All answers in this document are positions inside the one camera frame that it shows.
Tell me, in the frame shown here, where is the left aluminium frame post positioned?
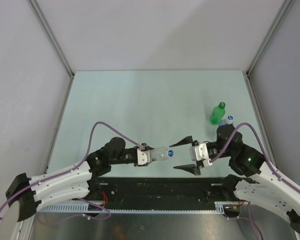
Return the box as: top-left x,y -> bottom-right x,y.
27,0 -> 75,77

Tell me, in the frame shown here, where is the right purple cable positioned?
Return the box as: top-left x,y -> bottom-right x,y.
209,121 -> 300,198

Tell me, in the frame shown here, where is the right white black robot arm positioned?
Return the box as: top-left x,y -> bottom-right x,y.
175,123 -> 300,234

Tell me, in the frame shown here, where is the green bottle cap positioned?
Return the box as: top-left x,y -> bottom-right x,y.
219,102 -> 226,108

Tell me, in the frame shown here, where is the aluminium frame post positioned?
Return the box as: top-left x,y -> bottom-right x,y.
245,0 -> 293,76
27,0 -> 75,77

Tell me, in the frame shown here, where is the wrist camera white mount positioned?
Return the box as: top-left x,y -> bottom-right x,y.
189,142 -> 212,167
136,148 -> 152,167

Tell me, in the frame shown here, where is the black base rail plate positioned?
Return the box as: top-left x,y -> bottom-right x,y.
84,175 -> 240,210

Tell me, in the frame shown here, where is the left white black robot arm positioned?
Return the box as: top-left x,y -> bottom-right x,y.
5,137 -> 152,222

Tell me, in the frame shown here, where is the white bottle cap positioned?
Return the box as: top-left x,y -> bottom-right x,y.
166,149 -> 174,158
226,115 -> 234,122

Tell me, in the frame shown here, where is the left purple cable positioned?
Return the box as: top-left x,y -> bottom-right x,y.
0,121 -> 143,221

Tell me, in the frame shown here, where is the right aluminium frame post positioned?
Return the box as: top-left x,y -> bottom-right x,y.
245,0 -> 293,76

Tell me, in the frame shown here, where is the green plastic bottle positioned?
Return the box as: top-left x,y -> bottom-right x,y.
209,103 -> 226,125

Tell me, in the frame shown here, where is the grey slotted cable duct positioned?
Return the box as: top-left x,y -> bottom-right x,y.
39,202 -> 225,214

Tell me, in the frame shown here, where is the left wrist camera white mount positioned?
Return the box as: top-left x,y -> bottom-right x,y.
136,148 -> 152,167

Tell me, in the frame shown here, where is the clear unlabelled plastic bottle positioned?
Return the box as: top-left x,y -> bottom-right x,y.
150,147 -> 171,161

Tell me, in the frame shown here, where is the purple cable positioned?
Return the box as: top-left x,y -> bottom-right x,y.
209,121 -> 300,198
0,121 -> 143,221

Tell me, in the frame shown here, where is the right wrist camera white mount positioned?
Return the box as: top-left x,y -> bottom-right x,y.
189,142 -> 212,167

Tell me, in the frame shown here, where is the clear bottle with blue label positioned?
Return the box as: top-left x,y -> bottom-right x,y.
218,117 -> 234,127

